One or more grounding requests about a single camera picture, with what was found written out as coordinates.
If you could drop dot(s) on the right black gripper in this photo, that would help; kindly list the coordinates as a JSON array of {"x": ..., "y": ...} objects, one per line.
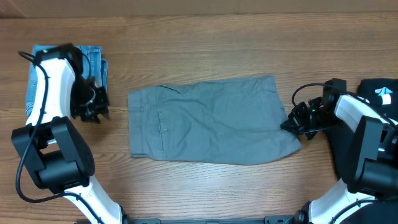
[{"x": 296, "y": 119}]

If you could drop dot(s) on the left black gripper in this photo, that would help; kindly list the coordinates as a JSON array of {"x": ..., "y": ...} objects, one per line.
[{"x": 100, "y": 106}]

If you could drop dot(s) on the grey cotton shorts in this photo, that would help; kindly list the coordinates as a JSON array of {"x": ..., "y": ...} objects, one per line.
[{"x": 230, "y": 121}]

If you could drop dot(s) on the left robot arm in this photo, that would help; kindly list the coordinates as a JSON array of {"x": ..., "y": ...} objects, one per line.
[{"x": 55, "y": 159}]

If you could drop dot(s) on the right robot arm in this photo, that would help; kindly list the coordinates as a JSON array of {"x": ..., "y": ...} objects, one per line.
[{"x": 364, "y": 144}]

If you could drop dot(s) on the folded blue denim jeans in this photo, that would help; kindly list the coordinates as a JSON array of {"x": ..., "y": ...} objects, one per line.
[{"x": 94, "y": 65}]

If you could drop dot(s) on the black shirt with label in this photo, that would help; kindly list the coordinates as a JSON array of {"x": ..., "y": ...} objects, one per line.
[{"x": 382, "y": 95}]

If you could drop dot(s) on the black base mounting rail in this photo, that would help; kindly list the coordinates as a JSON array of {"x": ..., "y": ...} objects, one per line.
[{"x": 266, "y": 220}]

